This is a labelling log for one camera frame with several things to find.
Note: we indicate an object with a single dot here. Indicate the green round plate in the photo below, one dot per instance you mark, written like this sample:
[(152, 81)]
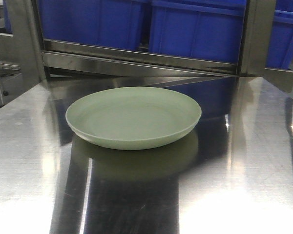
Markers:
[(133, 118)]

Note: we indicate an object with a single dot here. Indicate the stainless steel shelf rack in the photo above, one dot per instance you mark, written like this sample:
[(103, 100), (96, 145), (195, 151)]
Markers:
[(28, 51)]

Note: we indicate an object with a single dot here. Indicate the blue plastic bin left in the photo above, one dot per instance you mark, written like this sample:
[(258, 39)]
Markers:
[(107, 23)]

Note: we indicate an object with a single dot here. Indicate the blue plastic bin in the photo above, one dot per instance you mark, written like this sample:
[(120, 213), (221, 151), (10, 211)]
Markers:
[(107, 23), (199, 29), (280, 52)]

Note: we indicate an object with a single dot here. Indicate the blue plastic bin middle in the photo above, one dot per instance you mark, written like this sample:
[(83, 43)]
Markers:
[(199, 29)]

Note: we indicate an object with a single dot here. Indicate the blue bin far left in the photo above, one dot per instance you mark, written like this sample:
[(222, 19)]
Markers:
[(7, 22)]

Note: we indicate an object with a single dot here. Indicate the blue plastic bin right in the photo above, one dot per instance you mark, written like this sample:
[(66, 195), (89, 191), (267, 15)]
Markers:
[(280, 52)]

